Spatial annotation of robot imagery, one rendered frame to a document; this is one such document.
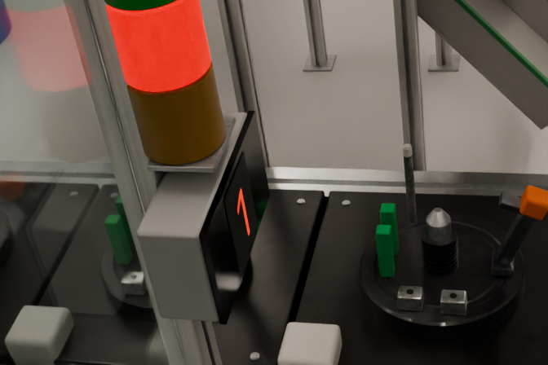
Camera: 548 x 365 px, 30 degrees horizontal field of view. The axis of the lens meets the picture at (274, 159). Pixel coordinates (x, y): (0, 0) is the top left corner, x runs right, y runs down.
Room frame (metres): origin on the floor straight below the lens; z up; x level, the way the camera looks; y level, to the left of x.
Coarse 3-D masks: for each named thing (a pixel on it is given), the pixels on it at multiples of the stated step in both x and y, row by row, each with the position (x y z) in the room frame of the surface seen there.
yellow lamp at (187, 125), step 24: (144, 96) 0.47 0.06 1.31; (168, 96) 0.47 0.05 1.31; (192, 96) 0.47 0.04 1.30; (216, 96) 0.49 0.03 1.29; (144, 120) 0.48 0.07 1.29; (168, 120) 0.47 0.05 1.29; (192, 120) 0.47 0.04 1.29; (216, 120) 0.48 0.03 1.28; (144, 144) 0.48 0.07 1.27; (168, 144) 0.47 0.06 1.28; (192, 144) 0.47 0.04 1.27; (216, 144) 0.48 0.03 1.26
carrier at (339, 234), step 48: (336, 192) 0.78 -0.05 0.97; (384, 192) 0.77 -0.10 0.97; (336, 240) 0.71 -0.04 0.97; (384, 240) 0.63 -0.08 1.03; (432, 240) 0.63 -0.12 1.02; (480, 240) 0.66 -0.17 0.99; (528, 240) 0.67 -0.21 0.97; (336, 288) 0.65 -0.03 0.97; (384, 288) 0.62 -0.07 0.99; (432, 288) 0.61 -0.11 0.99; (480, 288) 0.60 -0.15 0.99; (528, 288) 0.61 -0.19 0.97; (288, 336) 0.58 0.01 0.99; (336, 336) 0.58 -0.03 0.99; (384, 336) 0.58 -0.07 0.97; (432, 336) 0.57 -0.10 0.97; (480, 336) 0.57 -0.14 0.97; (528, 336) 0.56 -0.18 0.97
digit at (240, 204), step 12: (240, 168) 0.50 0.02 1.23; (240, 180) 0.49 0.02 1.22; (228, 192) 0.47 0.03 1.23; (240, 192) 0.49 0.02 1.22; (228, 204) 0.47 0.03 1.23; (240, 204) 0.49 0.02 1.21; (252, 204) 0.51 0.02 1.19; (228, 216) 0.47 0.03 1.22; (240, 216) 0.48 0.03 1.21; (252, 216) 0.50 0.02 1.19; (240, 228) 0.48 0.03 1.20; (252, 228) 0.50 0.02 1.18; (240, 240) 0.48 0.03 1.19; (240, 252) 0.47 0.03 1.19; (240, 264) 0.47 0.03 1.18
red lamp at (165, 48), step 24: (192, 0) 0.48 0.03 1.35; (120, 24) 0.48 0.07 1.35; (144, 24) 0.47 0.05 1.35; (168, 24) 0.47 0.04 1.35; (192, 24) 0.48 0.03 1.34; (120, 48) 0.48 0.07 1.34; (144, 48) 0.47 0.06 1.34; (168, 48) 0.47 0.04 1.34; (192, 48) 0.48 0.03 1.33; (144, 72) 0.47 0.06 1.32; (168, 72) 0.47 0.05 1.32; (192, 72) 0.48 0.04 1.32
